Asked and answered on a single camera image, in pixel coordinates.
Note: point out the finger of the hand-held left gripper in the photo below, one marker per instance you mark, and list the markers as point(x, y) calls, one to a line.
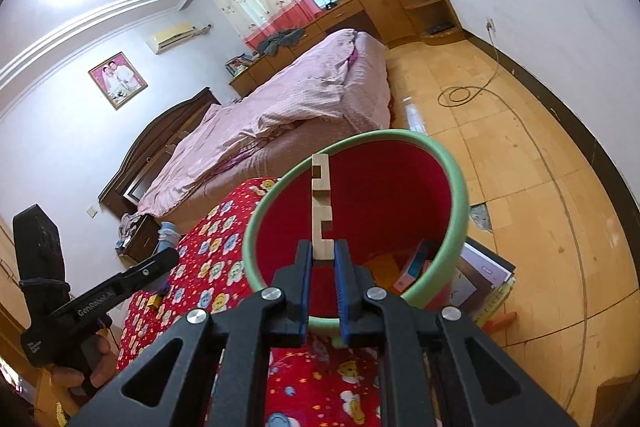
point(150, 269)

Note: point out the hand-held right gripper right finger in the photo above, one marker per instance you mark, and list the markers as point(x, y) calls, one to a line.
point(345, 287)

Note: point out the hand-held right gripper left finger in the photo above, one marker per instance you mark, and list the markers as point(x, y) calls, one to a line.
point(305, 287)

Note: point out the orange carton box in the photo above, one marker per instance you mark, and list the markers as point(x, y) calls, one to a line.
point(382, 269)

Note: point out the white carton box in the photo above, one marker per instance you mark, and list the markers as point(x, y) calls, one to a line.
point(412, 274)

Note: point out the notched wooden block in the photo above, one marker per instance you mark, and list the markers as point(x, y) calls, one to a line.
point(316, 207)

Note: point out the red bin with green rim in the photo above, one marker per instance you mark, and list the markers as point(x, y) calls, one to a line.
point(380, 187)

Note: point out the person's left hand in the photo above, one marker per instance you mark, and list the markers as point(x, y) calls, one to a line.
point(70, 379)

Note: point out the dark wooden nightstand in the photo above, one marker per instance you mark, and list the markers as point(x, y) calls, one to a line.
point(142, 244)

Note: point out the yellow green packet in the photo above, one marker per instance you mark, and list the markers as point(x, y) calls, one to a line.
point(152, 302)

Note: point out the light blue cloth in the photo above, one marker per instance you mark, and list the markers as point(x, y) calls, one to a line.
point(168, 234)

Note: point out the pile of clothes on nightstand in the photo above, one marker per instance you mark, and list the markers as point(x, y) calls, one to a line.
point(129, 224)

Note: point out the red smiley flower blanket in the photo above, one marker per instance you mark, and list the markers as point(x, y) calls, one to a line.
point(220, 257)

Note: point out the dark wooden bed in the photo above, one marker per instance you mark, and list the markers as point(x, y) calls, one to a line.
point(150, 147)

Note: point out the stack of books and papers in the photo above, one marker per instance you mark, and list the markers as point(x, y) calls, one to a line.
point(480, 267)

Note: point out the orange stick on floor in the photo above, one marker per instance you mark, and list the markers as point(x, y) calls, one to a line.
point(502, 320)

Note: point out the pink duvet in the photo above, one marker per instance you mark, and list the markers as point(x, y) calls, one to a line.
point(280, 107)

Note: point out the framed portrait photo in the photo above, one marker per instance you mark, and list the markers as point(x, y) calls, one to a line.
point(117, 79)

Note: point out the books and frames on desk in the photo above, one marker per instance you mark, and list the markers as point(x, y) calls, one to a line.
point(240, 64)

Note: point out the grey clothes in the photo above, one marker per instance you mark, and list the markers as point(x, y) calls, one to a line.
point(280, 41)

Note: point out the black flat device on shelf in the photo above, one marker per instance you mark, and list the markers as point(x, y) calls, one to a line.
point(442, 28)

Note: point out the long wooden desk cabinet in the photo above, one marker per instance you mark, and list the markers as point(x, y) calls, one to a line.
point(380, 7)

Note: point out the white socket near desk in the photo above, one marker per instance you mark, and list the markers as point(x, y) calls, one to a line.
point(490, 25)

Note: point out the wall air conditioner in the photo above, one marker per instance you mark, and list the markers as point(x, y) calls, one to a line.
point(170, 38)

